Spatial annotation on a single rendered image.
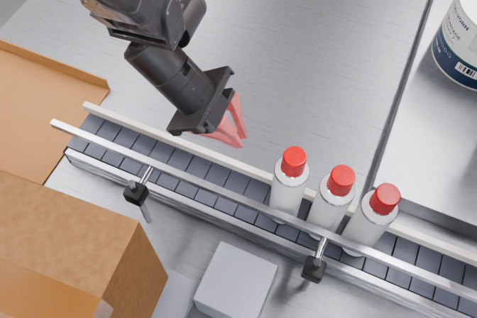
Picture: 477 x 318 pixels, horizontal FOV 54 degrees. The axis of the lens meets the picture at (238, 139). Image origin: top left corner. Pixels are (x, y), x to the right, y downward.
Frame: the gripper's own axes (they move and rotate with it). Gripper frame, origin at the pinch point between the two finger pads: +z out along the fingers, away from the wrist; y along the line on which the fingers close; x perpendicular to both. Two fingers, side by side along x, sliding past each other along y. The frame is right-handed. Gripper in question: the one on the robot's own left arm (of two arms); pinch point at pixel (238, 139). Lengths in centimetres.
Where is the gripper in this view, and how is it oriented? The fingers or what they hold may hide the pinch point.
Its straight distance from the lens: 65.9
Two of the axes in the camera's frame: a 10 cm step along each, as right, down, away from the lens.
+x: -7.2, 0.6, 6.9
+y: 3.8, -8.1, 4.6
